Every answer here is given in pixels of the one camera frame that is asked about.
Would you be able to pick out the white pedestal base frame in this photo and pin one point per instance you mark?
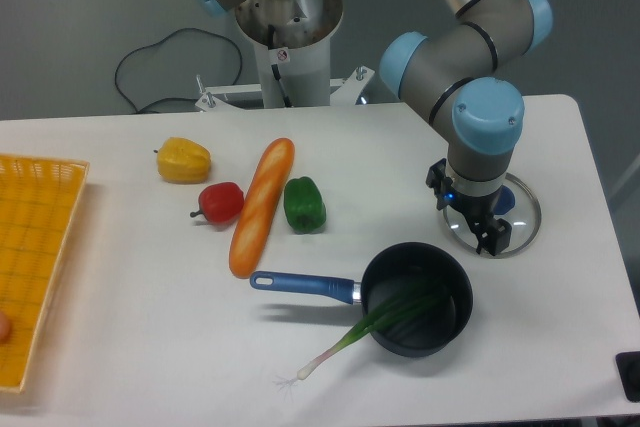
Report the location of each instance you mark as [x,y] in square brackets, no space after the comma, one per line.
[342,92]

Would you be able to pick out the dark blue saucepan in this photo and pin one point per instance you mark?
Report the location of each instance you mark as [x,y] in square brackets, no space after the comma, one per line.
[395,266]

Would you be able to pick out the green bell pepper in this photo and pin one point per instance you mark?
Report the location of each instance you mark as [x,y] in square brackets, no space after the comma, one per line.
[304,206]

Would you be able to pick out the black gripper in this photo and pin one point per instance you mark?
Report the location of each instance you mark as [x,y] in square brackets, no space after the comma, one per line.
[474,199]

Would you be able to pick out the green spring onion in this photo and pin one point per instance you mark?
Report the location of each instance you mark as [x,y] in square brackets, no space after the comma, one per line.
[398,313]

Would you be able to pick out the baguette bread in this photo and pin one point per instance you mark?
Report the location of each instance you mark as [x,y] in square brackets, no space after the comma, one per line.
[254,224]

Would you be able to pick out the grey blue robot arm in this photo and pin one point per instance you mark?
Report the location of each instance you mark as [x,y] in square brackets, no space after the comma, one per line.
[449,82]

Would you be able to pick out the yellow bell pepper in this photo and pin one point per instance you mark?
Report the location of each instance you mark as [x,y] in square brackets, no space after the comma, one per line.
[183,161]

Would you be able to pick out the black device at table edge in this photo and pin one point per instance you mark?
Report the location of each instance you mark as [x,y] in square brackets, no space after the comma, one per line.
[628,364]

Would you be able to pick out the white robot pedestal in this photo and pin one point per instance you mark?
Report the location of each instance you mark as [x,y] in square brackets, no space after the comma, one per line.
[291,41]

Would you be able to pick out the red bell pepper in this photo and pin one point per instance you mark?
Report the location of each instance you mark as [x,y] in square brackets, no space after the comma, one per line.
[220,203]

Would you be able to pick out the yellow woven basket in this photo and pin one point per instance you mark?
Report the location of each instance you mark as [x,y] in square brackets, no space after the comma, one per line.
[39,199]

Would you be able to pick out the glass pot lid blue knob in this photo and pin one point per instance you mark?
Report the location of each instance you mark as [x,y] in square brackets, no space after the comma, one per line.
[520,217]

